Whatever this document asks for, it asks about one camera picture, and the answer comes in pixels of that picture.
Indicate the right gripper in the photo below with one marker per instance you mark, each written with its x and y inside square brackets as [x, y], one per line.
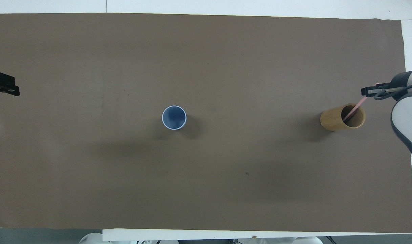
[400, 83]

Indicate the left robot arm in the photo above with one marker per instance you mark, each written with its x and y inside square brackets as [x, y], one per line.
[90, 239]

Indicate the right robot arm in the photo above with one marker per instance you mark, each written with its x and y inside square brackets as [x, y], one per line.
[407, 118]

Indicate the pink chopstick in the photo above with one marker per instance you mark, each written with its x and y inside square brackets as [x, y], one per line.
[356, 106]

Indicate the wooden cylinder cup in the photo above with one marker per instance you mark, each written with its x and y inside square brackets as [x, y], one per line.
[329, 119]

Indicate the blue cup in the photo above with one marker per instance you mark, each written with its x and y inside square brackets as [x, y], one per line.
[174, 117]

